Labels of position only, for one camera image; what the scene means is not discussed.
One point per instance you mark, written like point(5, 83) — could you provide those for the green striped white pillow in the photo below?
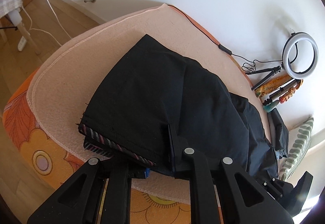
point(299, 143)

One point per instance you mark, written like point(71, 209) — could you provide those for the folded grey tripod stand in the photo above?
point(283, 94)

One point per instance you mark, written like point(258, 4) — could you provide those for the white power strip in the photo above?
point(22, 43)

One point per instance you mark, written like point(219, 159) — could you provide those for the black pants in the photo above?
point(153, 89)

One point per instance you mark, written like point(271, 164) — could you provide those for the pink bed blanket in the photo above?
point(64, 84)

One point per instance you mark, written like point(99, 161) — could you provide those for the folded dark clothes stack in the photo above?
point(279, 134)

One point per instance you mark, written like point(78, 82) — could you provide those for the white ring light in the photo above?
point(300, 55)

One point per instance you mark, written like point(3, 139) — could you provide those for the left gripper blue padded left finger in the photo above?
point(145, 173)

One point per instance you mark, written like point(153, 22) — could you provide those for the black mini tripod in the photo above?
point(271, 72)

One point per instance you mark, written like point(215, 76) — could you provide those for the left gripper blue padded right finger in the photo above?
point(180, 151)

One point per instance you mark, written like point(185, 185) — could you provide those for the teal tassel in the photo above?
point(271, 106)

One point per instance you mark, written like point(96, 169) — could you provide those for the orange patterned scarf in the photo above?
point(272, 86)

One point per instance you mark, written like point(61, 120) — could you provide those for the orange floral bed sheet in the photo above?
point(33, 166)

